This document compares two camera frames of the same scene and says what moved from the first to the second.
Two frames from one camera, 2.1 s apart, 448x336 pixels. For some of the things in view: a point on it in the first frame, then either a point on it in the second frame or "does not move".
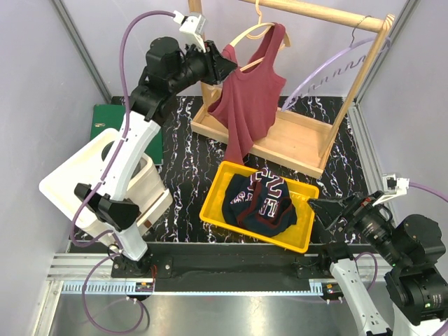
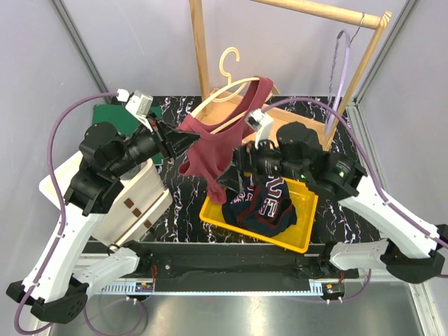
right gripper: [353, 208] to [246, 159]
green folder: [106, 116] does not move
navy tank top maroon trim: [261, 204] does not move
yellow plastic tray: [297, 237] does not move
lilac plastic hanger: [386, 43] to [341, 78]
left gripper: [218, 66] to [170, 142]
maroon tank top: [249, 101] to [213, 152]
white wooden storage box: [86, 166] does not move
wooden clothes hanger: [285, 37] to [273, 88]
